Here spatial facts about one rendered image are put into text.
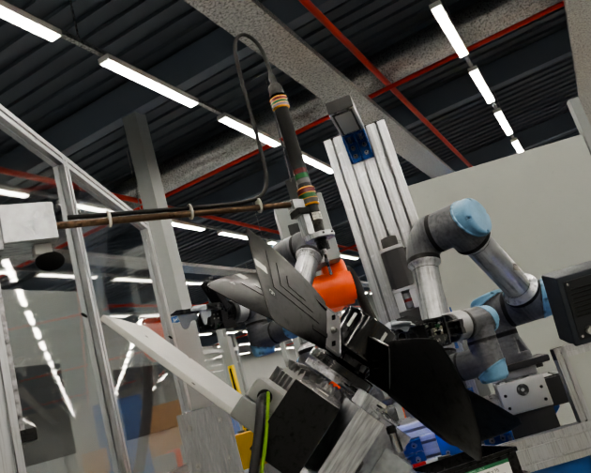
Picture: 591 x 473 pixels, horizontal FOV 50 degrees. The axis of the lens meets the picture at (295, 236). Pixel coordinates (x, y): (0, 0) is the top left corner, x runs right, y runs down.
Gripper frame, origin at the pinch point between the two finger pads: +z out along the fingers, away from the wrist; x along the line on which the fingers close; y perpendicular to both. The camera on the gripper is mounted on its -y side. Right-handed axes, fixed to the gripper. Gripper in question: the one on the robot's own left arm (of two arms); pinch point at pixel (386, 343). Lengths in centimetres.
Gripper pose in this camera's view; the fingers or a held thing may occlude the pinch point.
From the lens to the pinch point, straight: 152.6
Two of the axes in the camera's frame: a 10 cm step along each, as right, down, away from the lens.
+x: 2.2, 9.6, -1.6
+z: -8.2, 0.9, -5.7
